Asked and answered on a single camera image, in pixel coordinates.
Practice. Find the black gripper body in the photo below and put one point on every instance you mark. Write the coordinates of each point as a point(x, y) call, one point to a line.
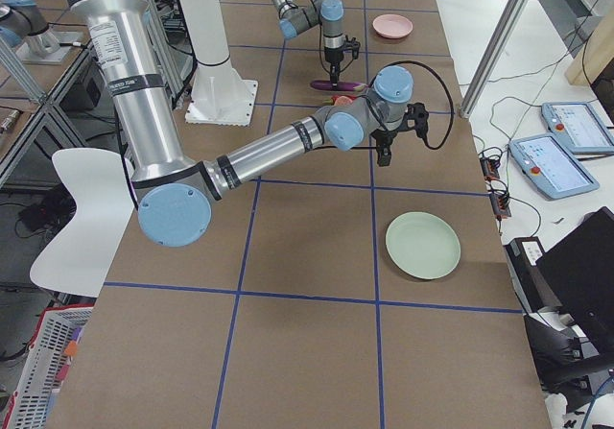
point(389, 134)
point(333, 56)

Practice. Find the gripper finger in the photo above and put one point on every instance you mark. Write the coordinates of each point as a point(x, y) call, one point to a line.
point(384, 155)
point(334, 73)

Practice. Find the purple eggplant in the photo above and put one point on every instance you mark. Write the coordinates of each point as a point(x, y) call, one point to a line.
point(323, 85)

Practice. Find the red chili pepper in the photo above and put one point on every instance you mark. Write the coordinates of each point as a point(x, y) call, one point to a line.
point(329, 101)

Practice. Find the peach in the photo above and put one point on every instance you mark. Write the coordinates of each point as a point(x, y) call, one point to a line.
point(343, 100)

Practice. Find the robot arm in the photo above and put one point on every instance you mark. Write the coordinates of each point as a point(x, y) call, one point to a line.
point(175, 192)
point(328, 15)

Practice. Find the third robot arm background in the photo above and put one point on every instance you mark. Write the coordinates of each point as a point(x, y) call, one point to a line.
point(30, 35)

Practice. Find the pink plate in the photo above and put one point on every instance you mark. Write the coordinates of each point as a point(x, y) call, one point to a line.
point(392, 26)

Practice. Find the light green plate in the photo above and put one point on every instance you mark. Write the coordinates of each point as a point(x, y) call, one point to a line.
point(423, 245)

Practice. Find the orange terminal block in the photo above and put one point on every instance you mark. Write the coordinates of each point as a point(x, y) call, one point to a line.
point(497, 189)

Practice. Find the teach pendant near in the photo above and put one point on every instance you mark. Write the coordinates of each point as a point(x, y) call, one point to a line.
point(551, 167)

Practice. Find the teach pendant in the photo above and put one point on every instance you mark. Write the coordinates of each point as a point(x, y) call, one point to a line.
point(551, 167)
point(578, 127)

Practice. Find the teach pendant far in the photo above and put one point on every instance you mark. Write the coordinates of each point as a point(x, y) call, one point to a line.
point(578, 127)

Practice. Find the black computer box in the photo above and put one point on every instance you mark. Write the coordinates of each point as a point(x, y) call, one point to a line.
point(575, 275)

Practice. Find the white chair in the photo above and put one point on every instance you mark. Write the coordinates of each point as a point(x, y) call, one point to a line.
point(78, 258)

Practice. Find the white plastic basket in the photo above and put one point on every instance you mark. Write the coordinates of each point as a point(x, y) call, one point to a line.
point(46, 365)

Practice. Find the aluminium frame post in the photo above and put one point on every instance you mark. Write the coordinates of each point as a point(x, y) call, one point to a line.
point(492, 53)

